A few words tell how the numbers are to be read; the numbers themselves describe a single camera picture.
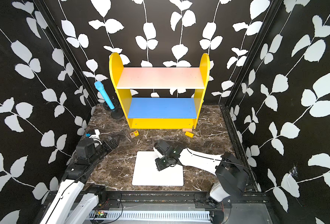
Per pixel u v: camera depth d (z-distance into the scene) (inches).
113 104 37.8
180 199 30.1
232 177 17.1
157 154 29.2
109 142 26.4
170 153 24.3
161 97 46.6
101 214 28.1
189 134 39.9
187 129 40.9
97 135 26.6
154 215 27.6
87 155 21.8
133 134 38.7
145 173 32.7
